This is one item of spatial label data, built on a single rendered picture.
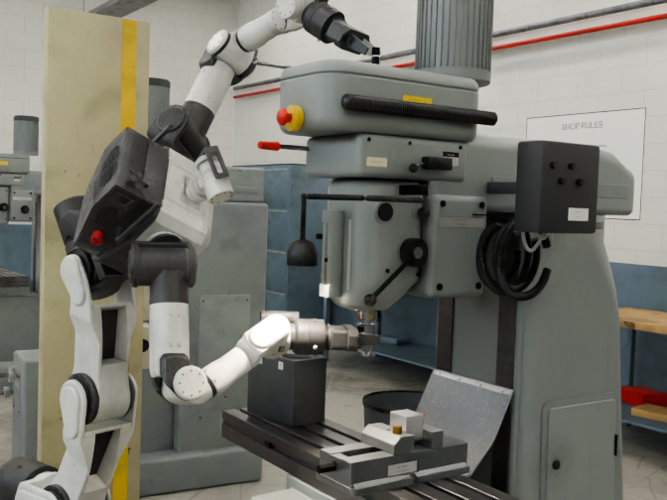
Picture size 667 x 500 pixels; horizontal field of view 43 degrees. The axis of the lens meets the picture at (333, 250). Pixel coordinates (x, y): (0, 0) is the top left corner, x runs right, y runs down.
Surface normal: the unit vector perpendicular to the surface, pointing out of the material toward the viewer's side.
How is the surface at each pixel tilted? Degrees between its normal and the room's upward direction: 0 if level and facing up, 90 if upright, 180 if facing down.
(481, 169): 90
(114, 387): 81
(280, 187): 90
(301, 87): 90
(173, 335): 74
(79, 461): 115
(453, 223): 90
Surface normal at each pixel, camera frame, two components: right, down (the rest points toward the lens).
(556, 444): 0.56, 0.04
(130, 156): 0.69, -0.47
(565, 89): -0.83, 0.00
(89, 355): -0.62, 0.02
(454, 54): -0.11, 0.05
